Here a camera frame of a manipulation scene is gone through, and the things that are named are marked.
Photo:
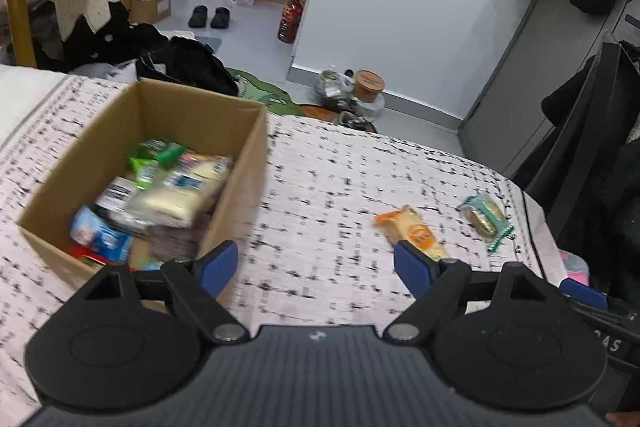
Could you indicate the cookie packet with teal band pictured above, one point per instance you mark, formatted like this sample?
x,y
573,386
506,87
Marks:
x,y
485,218

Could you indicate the black slipper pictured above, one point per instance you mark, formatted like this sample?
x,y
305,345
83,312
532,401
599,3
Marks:
x,y
198,16
220,17

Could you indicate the jar with wooden lid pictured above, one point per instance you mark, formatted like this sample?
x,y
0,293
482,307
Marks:
x,y
369,86

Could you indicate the red cooking oil bottle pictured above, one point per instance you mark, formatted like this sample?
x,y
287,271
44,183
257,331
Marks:
x,y
290,21

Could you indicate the black clothing pile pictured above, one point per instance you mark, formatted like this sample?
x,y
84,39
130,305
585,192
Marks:
x,y
105,34

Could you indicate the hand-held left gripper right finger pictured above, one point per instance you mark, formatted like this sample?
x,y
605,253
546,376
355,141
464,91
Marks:
x,y
414,268

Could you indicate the orange cracker packet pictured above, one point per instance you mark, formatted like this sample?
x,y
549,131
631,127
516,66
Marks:
x,y
415,232

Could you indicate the crumpled grey plastic bag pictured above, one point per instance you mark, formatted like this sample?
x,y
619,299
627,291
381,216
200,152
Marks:
x,y
332,84

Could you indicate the low open cardboard box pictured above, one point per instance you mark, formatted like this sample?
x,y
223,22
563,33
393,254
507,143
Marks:
x,y
152,6

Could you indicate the clear orange-red snack packet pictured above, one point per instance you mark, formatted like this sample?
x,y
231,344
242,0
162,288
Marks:
x,y
90,254

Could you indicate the green snack packet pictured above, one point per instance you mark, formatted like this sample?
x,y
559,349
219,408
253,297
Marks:
x,y
160,149

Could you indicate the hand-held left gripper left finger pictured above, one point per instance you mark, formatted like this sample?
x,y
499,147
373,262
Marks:
x,y
219,266

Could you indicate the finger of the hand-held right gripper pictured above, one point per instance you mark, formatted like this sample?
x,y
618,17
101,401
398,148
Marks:
x,y
582,292

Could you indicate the green cloth on floor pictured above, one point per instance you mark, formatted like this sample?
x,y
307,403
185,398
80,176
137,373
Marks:
x,y
262,92

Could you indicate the grey floor mat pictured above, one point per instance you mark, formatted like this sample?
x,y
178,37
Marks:
x,y
210,42

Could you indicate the blue snack packet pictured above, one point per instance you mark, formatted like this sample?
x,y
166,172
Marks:
x,y
100,232

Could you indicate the black bag on floor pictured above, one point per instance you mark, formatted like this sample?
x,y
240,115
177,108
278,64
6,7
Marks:
x,y
190,64

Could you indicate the brown cardboard box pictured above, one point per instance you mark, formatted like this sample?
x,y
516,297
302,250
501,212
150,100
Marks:
x,y
235,172

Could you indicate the pink heart plush cushion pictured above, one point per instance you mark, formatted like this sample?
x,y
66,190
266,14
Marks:
x,y
575,268

